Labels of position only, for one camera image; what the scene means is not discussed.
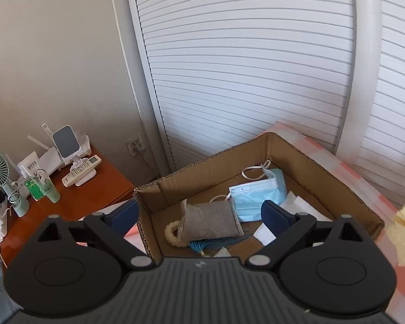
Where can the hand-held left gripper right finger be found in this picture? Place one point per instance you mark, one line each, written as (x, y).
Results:
(273, 214)

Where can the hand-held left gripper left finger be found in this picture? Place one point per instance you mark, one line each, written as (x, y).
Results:
(125, 214)

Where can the blue face mask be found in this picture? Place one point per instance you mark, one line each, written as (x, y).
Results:
(256, 195)

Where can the brown cardboard box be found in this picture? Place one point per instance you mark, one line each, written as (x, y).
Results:
(168, 192)

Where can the cream hair scrunchie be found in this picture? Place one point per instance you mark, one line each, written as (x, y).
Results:
(170, 235)

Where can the grey sachet pouch with tassel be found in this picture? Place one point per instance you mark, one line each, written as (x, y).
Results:
(209, 221)

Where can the wooden nightstand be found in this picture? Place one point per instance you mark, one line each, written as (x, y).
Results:
(98, 189)

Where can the white remote control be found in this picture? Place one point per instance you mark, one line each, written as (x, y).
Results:
(82, 170)

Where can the pale green bottle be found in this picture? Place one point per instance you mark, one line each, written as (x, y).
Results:
(50, 192)

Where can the white router with antennas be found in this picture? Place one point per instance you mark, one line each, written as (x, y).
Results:
(49, 162)

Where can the white phone stand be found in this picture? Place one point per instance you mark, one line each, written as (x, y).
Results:
(65, 141)

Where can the green labelled bottle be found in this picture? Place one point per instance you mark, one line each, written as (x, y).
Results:
(33, 190)

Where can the white tube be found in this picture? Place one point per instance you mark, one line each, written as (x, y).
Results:
(28, 166)

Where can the white louvered wardrobe door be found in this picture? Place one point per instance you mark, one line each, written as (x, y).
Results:
(243, 57)
(398, 108)

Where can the white wall socket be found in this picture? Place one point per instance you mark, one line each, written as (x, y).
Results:
(135, 145)

